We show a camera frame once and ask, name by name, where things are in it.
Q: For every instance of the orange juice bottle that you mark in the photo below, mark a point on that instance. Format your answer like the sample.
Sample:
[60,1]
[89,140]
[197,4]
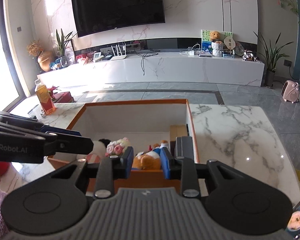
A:
[44,97]

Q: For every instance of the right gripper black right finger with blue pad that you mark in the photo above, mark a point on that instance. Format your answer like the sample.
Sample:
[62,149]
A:
[183,169]

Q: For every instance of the large black television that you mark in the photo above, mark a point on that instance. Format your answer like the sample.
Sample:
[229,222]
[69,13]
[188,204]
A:
[94,16]

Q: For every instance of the pink small heater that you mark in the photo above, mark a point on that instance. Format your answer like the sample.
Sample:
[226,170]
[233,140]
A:
[290,91]

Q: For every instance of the potted green floor plant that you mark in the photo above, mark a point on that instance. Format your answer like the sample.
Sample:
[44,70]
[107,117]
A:
[271,54]

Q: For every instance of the brown round vase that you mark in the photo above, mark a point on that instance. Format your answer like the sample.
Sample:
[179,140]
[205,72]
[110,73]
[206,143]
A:
[45,59]

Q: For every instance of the smartphone on white stand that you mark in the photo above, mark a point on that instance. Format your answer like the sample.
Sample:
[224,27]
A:
[298,217]

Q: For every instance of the grey box inside bin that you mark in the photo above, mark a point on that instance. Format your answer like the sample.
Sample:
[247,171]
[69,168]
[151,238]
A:
[184,147]

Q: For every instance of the stack of red books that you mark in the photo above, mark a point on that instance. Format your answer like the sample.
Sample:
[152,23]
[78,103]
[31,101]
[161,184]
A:
[63,97]

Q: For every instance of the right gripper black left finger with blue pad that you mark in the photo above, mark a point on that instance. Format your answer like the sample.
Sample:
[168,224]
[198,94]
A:
[110,169]

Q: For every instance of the white wifi router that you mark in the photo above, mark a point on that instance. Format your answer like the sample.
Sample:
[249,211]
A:
[119,52]

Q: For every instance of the orange plush toy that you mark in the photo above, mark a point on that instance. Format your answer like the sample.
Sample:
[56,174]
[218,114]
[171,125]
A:
[149,160]

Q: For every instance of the white marble TV cabinet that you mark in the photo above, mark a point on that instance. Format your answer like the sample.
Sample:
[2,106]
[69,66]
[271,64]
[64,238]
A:
[164,67]

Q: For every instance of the brown teddy bear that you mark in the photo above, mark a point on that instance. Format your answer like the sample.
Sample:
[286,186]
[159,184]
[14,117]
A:
[214,36]

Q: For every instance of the orange cardboard storage box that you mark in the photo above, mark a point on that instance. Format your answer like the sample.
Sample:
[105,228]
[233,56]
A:
[144,123]

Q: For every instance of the pink flower plush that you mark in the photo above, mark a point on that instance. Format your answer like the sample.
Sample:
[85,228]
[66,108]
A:
[117,147]

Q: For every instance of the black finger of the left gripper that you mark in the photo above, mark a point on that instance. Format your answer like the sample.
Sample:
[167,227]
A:
[65,141]

